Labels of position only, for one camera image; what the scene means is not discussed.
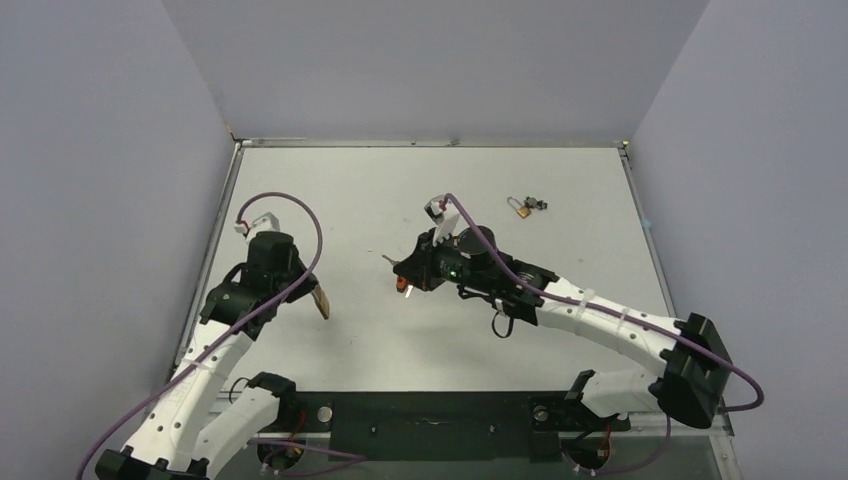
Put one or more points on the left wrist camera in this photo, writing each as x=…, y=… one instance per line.
x=267, y=222

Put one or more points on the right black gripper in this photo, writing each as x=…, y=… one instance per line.
x=416, y=266

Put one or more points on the small brass padlock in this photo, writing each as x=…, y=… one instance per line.
x=524, y=208

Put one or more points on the key of large padlock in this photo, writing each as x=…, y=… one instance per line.
x=390, y=260

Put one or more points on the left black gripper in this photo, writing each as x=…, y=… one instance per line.
x=307, y=287

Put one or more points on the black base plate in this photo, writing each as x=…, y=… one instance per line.
x=444, y=426

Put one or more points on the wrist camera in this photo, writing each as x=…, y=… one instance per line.
x=444, y=215
x=267, y=222

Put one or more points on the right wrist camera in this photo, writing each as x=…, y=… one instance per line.
x=444, y=215

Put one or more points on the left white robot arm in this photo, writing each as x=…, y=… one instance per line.
x=175, y=441

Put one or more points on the large brass padlock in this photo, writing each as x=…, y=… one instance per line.
x=321, y=302

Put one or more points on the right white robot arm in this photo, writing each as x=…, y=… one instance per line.
x=683, y=364

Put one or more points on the orange padlock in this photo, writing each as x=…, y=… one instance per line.
x=401, y=284

